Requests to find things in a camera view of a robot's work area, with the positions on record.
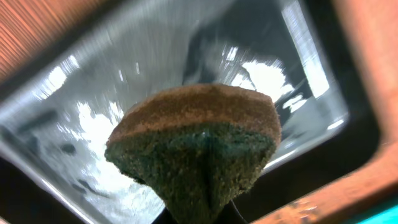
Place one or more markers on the black water basin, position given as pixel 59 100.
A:
pixel 57 115

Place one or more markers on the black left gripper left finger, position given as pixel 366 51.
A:
pixel 163 218

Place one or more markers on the green yellow sponge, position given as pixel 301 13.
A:
pixel 197 146

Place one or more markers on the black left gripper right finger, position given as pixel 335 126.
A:
pixel 230 215

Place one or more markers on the blue plastic tray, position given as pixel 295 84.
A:
pixel 377 215

